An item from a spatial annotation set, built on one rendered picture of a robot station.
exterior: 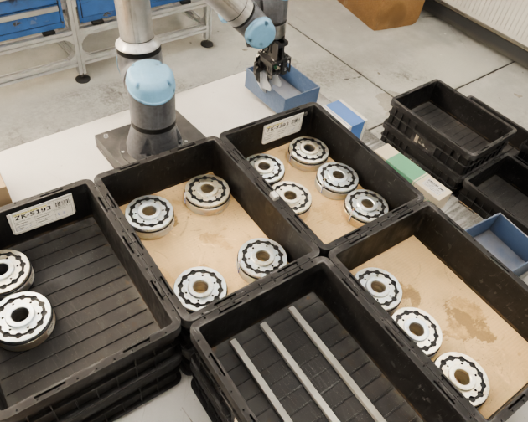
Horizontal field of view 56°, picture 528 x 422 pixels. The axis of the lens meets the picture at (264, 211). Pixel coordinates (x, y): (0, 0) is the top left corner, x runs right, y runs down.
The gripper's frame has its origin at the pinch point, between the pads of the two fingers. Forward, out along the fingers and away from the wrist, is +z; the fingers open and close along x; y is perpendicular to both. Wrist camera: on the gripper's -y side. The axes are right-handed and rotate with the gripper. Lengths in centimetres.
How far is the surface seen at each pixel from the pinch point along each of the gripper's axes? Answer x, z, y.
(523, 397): -28, -17, 107
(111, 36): 15, 79, -178
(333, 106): 11.3, -0.8, 20.1
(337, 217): -21, -8, 57
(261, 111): -2.9, 7.0, 2.2
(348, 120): 10.4, -0.9, 27.5
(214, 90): -9.8, 6.4, -15.0
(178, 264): -59, -11, 49
